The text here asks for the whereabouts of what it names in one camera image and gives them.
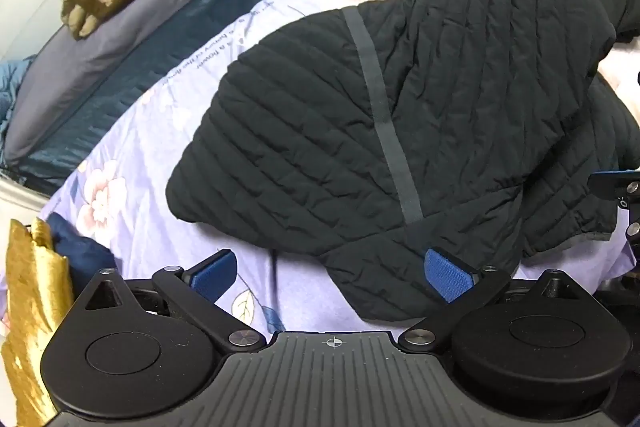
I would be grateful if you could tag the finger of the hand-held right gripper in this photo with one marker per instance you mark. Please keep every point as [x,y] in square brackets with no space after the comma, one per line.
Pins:
[615,184]

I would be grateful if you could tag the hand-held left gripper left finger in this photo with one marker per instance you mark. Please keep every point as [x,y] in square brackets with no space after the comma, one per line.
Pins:
[215,276]

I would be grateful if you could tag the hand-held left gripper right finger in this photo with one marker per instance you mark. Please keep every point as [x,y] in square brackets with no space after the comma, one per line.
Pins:
[446,278]

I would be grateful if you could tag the black quilted jacket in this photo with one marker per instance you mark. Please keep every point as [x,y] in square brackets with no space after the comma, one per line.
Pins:
[320,127]

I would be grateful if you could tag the navy blue cloth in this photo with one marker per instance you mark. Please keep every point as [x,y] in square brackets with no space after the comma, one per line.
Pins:
[75,247]

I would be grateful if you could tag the lilac floral bed sheet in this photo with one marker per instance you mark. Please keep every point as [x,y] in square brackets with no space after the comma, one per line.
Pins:
[150,147]

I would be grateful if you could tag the gold shiny cloth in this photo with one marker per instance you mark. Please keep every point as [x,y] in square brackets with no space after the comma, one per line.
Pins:
[35,307]

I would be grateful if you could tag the light blue cloth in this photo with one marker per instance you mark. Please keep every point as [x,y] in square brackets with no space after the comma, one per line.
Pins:
[12,87]

